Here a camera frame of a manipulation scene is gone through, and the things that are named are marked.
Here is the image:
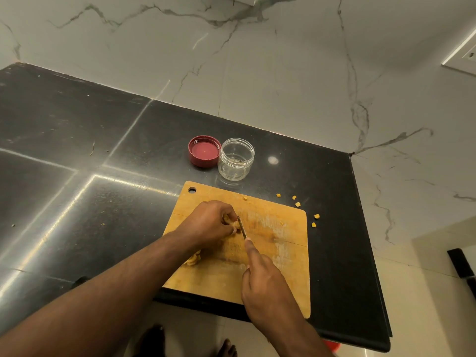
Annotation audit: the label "person's left hand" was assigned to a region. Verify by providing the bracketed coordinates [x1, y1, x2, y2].
[175, 200, 241, 253]

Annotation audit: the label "person's right foot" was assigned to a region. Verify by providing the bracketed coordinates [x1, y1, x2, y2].
[213, 338, 239, 357]

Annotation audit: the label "person's left foot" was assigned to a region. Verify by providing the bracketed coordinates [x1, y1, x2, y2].
[133, 324, 166, 357]

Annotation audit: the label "red plastic jar lid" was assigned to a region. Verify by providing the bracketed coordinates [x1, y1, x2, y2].
[188, 135, 222, 168]

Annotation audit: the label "person's left forearm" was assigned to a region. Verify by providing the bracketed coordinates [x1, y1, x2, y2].
[0, 229, 198, 357]

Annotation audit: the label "scattered small yellow food bits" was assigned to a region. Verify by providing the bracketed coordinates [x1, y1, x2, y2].
[243, 193, 321, 228]

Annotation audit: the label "person's right forearm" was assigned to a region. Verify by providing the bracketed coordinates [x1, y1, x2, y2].
[260, 318, 336, 357]

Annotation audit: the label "white wall switch plate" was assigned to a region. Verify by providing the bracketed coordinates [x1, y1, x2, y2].
[441, 27, 476, 77]

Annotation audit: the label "person's right hand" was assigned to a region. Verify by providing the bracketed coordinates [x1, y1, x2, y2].
[241, 238, 310, 336]

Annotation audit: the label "wooden cutting board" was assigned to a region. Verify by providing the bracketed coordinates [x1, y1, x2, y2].
[162, 181, 311, 320]

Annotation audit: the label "black object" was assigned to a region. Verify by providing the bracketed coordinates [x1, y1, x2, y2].
[447, 248, 476, 300]

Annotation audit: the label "clear plastic jar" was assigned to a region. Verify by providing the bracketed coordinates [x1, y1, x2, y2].
[217, 138, 256, 182]

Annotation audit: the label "person's foot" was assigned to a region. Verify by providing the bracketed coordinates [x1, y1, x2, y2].
[213, 338, 239, 357]
[133, 324, 166, 357]

